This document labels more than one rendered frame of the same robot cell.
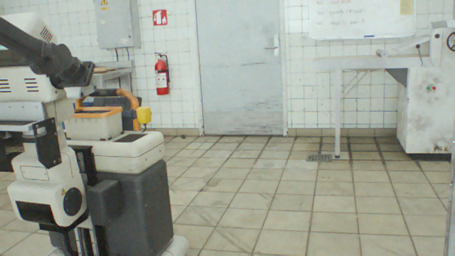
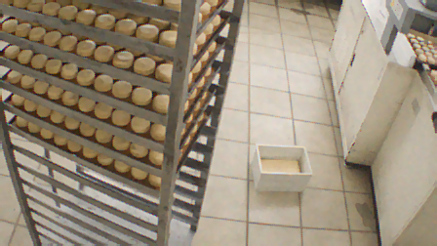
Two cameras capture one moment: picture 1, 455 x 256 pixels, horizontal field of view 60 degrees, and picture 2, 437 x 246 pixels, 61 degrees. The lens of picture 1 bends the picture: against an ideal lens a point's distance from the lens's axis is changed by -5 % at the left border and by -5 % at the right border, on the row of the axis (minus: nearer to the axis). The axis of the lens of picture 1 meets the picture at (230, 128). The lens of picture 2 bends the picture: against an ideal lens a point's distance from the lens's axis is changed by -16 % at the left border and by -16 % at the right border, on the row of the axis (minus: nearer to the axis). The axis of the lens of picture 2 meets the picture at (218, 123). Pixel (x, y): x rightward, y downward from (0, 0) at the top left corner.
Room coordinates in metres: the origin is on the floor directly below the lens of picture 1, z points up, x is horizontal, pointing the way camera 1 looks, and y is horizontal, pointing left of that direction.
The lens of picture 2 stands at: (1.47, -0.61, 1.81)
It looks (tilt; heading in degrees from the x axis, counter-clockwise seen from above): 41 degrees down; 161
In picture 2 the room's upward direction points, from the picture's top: 12 degrees clockwise
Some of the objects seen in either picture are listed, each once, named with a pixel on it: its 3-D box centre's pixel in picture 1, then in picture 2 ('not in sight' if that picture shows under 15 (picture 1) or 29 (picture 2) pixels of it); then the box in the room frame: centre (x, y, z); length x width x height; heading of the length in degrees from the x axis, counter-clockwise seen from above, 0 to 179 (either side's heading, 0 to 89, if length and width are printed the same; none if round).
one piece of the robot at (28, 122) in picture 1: (19, 134); not in sight; (1.30, 0.71, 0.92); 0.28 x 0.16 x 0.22; 71
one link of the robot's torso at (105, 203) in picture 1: (72, 207); not in sight; (1.40, 0.61, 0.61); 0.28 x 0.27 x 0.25; 71
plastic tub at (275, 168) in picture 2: not in sight; (280, 169); (-0.04, 0.33, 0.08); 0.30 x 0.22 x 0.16; 83
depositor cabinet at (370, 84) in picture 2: not in sight; (392, 73); (-0.55, 1.31, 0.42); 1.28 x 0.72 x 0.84; 162
